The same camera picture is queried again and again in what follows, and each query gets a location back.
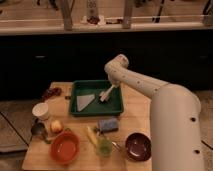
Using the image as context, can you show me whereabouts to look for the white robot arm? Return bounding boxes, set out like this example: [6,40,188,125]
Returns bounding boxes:
[104,54,205,171]

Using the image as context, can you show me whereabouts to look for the green plastic tray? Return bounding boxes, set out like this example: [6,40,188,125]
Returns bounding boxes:
[69,80,124,117]

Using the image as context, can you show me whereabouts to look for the grey triangular cloth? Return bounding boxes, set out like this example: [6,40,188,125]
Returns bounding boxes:
[77,94,95,111]

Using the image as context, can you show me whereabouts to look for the blue sponge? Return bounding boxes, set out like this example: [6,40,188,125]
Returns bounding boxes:
[98,118,119,133]

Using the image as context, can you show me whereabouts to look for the metal spoon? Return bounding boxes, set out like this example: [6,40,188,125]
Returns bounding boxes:
[94,129,121,150]

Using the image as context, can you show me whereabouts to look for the dark red grapes bunch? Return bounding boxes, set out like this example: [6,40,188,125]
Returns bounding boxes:
[42,87,62,101]

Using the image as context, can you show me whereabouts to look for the green cup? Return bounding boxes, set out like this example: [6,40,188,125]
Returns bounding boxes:
[96,139,112,157]

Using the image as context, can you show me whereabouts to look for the dark purple bowl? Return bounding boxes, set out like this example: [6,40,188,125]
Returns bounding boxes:
[125,132,151,162]

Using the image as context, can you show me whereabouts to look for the white paper cup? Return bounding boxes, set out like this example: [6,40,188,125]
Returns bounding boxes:
[32,102,50,120]

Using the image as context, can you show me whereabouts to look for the orange bowl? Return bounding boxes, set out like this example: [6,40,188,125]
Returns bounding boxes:
[50,131,80,165]

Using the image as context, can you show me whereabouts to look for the metal measuring cup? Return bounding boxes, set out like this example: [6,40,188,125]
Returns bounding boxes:
[31,120,47,140]

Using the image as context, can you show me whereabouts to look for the black power cable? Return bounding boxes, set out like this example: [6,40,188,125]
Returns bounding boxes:
[200,139,213,152]

